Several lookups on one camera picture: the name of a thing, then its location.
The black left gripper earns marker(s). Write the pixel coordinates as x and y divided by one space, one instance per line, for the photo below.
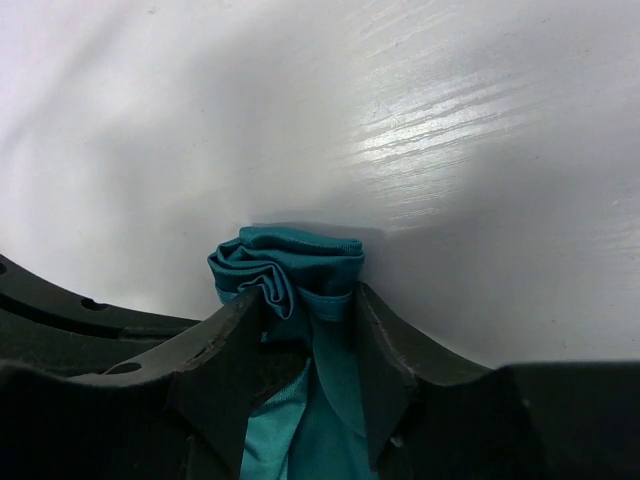
53 329

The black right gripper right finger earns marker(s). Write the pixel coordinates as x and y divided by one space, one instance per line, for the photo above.
395 363

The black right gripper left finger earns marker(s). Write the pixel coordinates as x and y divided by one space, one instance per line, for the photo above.
209 379

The teal cloth napkin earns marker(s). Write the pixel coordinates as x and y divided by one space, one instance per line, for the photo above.
312 428

